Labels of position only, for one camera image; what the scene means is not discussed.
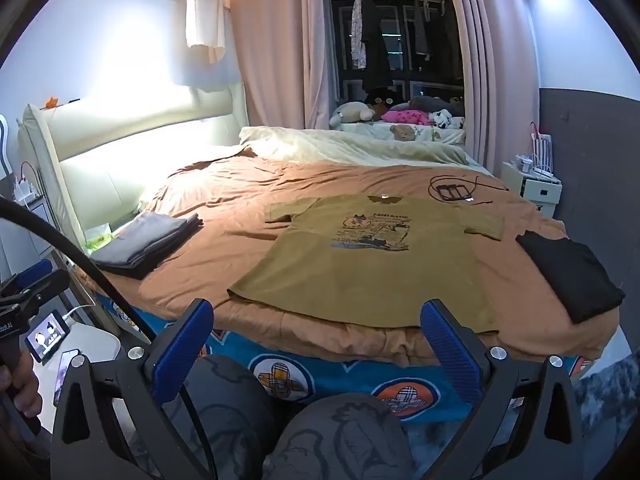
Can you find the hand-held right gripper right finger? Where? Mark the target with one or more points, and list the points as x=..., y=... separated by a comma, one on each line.
x=450, y=355

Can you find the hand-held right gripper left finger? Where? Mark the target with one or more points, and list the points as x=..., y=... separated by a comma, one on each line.
x=182, y=345

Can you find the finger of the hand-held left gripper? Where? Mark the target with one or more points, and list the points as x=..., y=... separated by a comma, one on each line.
x=45, y=287
x=30, y=273

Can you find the olive printed t-shirt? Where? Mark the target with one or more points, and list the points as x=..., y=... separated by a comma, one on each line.
x=360, y=280

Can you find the grey folded clothes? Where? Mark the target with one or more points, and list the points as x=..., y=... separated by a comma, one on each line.
x=145, y=240

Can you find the dark hanging clothes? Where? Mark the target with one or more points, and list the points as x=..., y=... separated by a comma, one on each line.
x=375, y=45

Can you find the person's left hand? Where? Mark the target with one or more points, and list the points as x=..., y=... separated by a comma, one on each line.
x=29, y=395

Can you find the phone on stand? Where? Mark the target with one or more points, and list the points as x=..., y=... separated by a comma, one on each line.
x=47, y=337

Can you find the bedside table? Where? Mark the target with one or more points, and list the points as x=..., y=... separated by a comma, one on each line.
x=30, y=210

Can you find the smartphone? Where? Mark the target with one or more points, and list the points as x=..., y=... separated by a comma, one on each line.
x=65, y=375

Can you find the green tissue packet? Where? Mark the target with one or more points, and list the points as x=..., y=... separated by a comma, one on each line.
x=97, y=237

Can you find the white round table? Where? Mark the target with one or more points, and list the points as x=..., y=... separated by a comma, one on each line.
x=100, y=342

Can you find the blue printed bedsheet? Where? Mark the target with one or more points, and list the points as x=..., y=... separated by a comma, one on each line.
x=325, y=375

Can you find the brown blanket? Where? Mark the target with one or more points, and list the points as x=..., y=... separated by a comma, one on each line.
x=225, y=220

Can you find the black folded clothing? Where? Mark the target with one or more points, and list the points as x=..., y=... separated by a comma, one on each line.
x=570, y=275

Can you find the grey fluffy rug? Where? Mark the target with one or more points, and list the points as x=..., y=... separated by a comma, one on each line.
x=605, y=390

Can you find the person's legs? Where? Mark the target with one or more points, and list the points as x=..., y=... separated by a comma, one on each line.
x=310, y=440

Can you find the orange clip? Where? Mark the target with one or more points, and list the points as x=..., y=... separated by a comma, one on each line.
x=51, y=102

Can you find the white nightstand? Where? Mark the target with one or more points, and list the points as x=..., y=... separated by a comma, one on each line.
x=535, y=195

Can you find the cream padded headboard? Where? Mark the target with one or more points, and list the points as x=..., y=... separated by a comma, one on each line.
x=150, y=125

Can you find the white power strip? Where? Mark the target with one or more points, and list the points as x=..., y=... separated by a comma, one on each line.
x=545, y=174

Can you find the striped bag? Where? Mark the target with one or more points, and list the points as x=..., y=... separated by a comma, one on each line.
x=541, y=150

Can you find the black and white plush toy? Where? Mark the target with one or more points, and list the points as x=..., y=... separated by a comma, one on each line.
x=446, y=119

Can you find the pink plush toy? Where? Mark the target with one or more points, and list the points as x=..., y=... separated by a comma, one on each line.
x=405, y=117

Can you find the brown bear plush toy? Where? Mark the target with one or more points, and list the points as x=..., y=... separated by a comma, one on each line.
x=382, y=107

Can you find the cream plush toy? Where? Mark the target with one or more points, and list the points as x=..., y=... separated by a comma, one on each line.
x=350, y=112

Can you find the pink curtain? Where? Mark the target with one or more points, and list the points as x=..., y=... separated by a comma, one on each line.
x=270, y=40
x=495, y=60

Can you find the white hanging shirt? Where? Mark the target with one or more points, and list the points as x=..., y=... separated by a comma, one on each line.
x=205, y=15

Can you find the floral hanging garment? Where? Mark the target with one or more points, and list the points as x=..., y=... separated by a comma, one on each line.
x=357, y=35

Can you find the black plastic frame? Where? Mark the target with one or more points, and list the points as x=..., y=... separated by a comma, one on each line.
x=452, y=193

